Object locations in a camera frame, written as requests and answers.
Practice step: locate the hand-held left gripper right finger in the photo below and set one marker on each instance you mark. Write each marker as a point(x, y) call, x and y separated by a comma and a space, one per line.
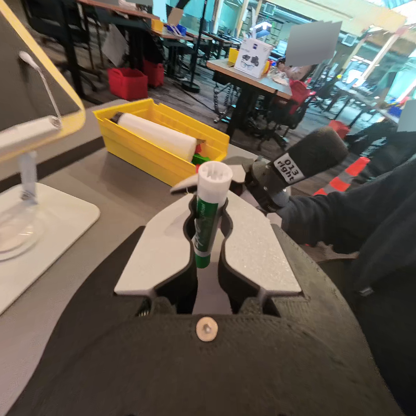
point(260, 257)

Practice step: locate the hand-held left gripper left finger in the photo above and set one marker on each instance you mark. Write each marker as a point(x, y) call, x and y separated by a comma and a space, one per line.
point(153, 260)

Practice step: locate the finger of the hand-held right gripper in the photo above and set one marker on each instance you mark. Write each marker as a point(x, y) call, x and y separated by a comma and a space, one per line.
point(185, 185)
point(238, 177)

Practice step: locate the green dry erase marker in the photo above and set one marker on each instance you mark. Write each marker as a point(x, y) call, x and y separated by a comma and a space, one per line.
point(209, 208)

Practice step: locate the green block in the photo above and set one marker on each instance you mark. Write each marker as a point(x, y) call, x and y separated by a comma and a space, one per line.
point(201, 159)

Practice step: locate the red block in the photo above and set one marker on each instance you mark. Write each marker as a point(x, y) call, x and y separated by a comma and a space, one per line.
point(198, 148)

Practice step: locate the yellow bin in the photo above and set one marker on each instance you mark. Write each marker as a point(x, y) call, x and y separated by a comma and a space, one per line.
point(143, 156)

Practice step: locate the white roll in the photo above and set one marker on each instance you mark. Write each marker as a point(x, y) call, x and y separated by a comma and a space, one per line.
point(159, 133)

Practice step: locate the wooden table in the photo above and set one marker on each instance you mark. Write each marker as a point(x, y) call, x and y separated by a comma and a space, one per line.
point(250, 81)

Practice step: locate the white printed box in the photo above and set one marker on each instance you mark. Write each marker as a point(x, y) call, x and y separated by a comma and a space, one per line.
point(253, 58)

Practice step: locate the red bin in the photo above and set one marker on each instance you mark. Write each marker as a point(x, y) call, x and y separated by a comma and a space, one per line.
point(155, 73)
point(129, 83)

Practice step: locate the long desk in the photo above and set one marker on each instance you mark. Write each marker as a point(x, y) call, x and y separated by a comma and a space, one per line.
point(130, 19)

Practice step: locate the black board with wooden rim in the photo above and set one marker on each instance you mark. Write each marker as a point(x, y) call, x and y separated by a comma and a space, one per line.
point(26, 65)

